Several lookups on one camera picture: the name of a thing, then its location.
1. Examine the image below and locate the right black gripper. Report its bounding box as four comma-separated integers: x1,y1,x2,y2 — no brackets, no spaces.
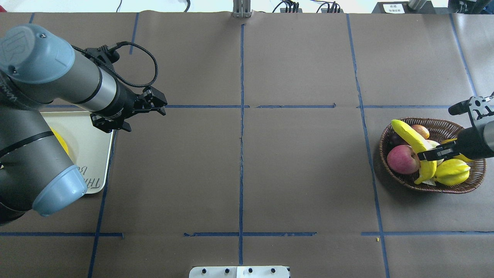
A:
418,141,460,161

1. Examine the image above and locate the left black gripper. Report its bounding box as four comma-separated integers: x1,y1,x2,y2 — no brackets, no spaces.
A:
91,86,168,133

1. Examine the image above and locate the yellow banana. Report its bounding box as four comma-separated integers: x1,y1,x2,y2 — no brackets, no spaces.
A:
391,119,437,185
50,127,70,155

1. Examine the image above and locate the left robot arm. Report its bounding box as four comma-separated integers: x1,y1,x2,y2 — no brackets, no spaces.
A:
0,24,167,225

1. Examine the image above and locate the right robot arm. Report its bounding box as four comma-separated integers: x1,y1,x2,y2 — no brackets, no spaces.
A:
418,121,494,161

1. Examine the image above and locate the brown wicker basket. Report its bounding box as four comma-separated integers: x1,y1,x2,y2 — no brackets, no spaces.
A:
377,117,487,194

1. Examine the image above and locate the yellow starfruit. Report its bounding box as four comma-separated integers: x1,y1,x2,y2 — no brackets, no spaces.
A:
433,159,471,186

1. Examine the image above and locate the orange yellow mango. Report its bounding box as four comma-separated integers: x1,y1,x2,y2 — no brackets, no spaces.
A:
411,124,430,139

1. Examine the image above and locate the red apple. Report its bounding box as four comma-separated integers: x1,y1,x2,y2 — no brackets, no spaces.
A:
386,145,420,175

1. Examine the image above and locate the white bear tray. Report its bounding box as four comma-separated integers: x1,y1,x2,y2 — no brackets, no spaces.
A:
42,111,114,194

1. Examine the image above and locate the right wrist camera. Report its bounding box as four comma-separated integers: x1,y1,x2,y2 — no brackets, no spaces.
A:
448,93,494,129

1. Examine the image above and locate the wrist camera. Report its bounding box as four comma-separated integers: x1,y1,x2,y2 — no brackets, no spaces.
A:
84,45,120,70
448,93,494,129

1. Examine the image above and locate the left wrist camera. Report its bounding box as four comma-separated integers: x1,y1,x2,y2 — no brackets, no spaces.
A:
84,45,120,70

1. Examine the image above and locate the left black cable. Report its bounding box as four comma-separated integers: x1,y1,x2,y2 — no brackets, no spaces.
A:
71,41,159,88

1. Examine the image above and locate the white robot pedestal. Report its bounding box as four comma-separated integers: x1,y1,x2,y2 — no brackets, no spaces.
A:
189,265,291,278

